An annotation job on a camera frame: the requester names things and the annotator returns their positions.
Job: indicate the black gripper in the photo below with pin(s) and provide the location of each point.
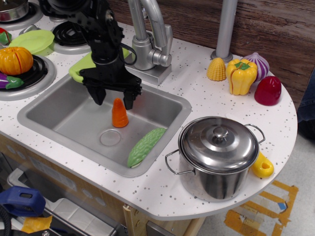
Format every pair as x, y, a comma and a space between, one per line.
127, 83

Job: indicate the orange toy carrot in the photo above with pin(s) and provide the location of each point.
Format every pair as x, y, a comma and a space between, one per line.
119, 114

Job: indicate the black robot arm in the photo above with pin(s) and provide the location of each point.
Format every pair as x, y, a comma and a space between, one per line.
104, 36

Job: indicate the green plastic cutting board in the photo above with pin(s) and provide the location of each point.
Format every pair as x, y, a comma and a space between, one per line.
89, 67

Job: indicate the silver toy faucet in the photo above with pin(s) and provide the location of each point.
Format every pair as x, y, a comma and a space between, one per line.
152, 42

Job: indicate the silver toy sink basin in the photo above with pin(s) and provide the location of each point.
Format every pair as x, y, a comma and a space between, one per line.
66, 114

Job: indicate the green toy bitter gourd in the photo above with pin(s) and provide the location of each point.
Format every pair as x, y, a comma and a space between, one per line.
144, 146

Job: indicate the front left stove burner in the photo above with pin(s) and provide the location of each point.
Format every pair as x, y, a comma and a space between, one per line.
37, 79

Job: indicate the light green plastic plate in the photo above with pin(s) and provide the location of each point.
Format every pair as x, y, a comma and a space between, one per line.
34, 41

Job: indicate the yellow toy corn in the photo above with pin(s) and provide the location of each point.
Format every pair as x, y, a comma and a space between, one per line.
216, 70

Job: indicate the orange toy pumpkin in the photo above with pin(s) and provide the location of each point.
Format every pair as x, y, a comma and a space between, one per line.
15, 60

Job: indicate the silver stove knob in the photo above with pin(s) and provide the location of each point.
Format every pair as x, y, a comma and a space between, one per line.
30, 27

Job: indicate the purple toy eggplant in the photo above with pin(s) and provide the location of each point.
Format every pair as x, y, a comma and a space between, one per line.
10, 82

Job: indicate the stainless steel pot lid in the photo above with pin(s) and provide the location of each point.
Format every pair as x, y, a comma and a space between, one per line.
218, 145

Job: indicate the back left stove burner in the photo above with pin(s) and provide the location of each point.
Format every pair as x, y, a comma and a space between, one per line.
33, 16

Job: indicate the red toy pepper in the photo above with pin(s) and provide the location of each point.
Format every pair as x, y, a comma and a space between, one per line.
5, 37

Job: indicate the yellow toy bell pepper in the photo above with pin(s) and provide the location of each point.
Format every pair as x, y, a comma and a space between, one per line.
241, 74

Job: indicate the small steel pot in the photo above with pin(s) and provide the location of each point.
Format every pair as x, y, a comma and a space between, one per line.
11, 10

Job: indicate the grey metal pole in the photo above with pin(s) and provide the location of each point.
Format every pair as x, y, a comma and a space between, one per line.
227, 19

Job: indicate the purple toy onion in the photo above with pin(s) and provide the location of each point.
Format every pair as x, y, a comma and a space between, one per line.
262, 65

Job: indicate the dark red toy fruit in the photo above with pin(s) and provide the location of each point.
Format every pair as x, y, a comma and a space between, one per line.
268, 91

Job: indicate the blue clamp handle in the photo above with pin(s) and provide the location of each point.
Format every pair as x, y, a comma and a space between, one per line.
23, 201

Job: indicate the yellow plastic utensil handle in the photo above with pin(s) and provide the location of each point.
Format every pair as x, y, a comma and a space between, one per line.
262, 167

